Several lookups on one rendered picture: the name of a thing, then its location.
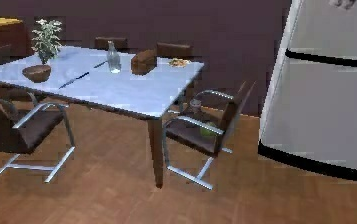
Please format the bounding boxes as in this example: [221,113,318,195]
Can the grey cup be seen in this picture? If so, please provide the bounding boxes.
[189,98,202,114]

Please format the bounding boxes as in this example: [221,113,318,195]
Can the green apple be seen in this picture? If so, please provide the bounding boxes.
[199,121,218,139]

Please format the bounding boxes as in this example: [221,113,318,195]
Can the brown bread loaf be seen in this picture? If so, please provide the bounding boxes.
[130,48,158,76]

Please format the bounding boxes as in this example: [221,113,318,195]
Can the white top dining table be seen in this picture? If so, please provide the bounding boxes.
[0,45,206,189]

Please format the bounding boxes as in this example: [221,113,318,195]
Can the clear glass bottle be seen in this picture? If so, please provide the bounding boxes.
[106,40,122,74]

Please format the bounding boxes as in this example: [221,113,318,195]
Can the green house plant brown pot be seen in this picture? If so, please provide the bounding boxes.
[21,18,63,84]

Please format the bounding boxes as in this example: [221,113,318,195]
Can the brown cupboard with yellow top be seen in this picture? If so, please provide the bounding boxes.
[0,16,30,65]

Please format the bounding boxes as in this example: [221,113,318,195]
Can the brown chair with metal frame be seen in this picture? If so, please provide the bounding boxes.
[156,41,194,59]
[0,89,76,184]
[94,36,129,52]
[162,79,257,191]

